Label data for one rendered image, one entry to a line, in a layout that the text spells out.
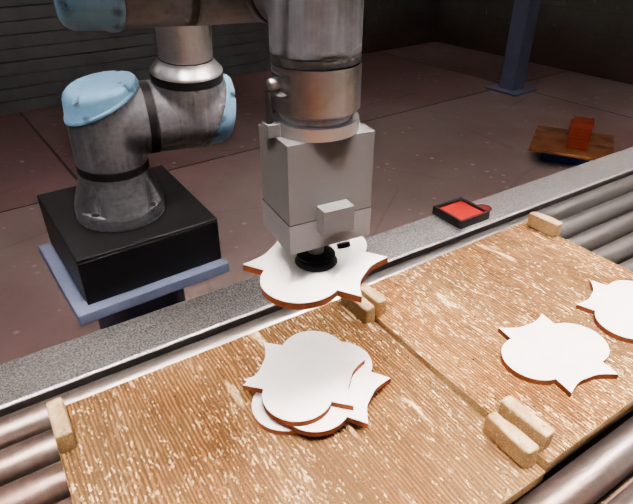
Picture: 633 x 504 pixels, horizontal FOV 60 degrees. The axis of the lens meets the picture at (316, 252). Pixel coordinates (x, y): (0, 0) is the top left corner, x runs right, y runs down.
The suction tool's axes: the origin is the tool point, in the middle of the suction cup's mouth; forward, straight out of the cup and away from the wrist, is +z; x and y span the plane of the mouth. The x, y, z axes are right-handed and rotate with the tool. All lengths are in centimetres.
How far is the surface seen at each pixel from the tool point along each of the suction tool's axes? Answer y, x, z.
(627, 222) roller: 72, 12, 19
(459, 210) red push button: 46, 29, 17
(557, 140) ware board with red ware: 282, 196, 98
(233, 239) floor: 50, 191, 110
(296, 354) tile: -0.8, 3.6, 14.1
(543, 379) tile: 24.1, -11.9, 15.8
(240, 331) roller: -3.8, 15.5, 18.3
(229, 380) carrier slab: -8.8, 5.7, 16.6
